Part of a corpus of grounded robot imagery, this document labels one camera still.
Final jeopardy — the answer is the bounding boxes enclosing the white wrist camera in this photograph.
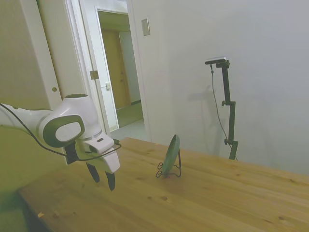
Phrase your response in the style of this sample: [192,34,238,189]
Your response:
[83,137,115,154]

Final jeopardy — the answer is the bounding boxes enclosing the grey exterior camera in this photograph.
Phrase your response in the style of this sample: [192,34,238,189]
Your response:
[204,56,228,66]

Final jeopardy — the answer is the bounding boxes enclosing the green partition panel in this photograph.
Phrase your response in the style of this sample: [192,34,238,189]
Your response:
[0,125,73,232]

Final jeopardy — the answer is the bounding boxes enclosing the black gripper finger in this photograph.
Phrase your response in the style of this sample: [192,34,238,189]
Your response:
[86,162,100,184]
[104,170,117,192]

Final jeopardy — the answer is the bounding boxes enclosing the brown wooden hallway door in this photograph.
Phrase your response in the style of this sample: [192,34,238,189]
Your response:
[101,29,132,110]

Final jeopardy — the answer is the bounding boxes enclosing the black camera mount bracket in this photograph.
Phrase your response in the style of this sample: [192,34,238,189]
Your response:
[64,142,79,166]

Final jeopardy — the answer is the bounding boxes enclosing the black wire plate stand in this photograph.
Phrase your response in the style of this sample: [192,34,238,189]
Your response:
[156,148,183,179]

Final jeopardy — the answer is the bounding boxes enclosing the black articulated camera stand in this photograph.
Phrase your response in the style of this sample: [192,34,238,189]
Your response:
[215,60,239,161]

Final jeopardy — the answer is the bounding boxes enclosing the grey wall switch plate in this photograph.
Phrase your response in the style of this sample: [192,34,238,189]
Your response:
[141,18,151,37]

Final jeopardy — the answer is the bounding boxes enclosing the white door frame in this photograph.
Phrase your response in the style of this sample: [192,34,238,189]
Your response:
[64,0,153,142]

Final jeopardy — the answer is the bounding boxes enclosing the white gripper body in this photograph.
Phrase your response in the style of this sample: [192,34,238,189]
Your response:
[74,141,121,174]

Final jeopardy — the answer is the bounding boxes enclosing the white closet door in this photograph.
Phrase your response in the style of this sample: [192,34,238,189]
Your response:
[21,0,73,111]

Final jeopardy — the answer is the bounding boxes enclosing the green plate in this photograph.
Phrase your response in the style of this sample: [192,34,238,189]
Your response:
[162,134,181,175]

